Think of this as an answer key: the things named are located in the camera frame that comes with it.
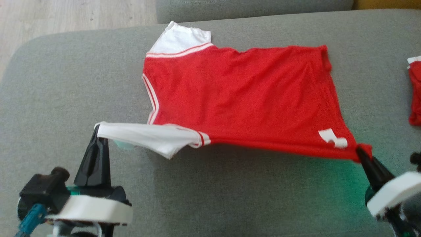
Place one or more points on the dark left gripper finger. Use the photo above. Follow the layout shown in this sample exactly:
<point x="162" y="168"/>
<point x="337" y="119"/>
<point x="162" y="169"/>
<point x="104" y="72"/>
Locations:
<point x="88" y="164"/>
<point x="104" y="164"/>

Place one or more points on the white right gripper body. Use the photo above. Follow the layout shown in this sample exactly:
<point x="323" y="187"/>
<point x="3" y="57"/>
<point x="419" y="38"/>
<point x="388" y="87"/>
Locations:
<point x="394" y="192"/>

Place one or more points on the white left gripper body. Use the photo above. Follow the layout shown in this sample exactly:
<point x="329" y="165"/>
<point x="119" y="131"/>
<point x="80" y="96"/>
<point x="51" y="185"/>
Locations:
<point x="95" y="210"/>

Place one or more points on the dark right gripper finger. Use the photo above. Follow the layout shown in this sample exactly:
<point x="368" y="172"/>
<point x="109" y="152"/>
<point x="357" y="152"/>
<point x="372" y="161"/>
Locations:
<point x="370" y="176"/>
<point x="381" y="172"/>

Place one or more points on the red shorts with white waistband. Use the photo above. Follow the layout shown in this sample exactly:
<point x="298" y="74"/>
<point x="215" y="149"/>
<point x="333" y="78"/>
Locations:
<point x="416" y="95"/>

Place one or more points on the red jersey with white sleeves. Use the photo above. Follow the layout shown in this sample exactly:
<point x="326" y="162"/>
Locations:
<point x="246" y="98"/>

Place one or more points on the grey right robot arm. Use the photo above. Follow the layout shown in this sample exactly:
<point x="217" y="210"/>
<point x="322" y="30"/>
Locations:
<point x="411" y="217"/>

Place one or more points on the large grey fabric sofa ottoman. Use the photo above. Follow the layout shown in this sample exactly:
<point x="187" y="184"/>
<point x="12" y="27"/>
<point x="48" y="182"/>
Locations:
<point x="230" y="197"/>

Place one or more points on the yellow sofa backrest cushion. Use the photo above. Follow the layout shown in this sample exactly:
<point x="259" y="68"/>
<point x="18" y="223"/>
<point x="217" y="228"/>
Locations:
<point x="388" y="4"/>

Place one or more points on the grey sofa seat cushion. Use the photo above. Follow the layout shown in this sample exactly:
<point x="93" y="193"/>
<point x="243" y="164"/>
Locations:
<point x="246" y="8"/>

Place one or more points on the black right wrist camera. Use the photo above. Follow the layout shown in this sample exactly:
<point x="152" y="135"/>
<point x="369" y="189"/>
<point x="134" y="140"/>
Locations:
<point x="416" y="161"/>

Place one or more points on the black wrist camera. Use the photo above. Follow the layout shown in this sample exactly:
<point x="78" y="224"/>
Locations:
<point x="416" y="161"/>
<point x="42" y="191"/>

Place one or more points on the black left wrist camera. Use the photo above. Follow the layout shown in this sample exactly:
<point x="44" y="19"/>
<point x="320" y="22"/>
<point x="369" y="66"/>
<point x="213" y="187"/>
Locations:
<point x="42" y="191"/>

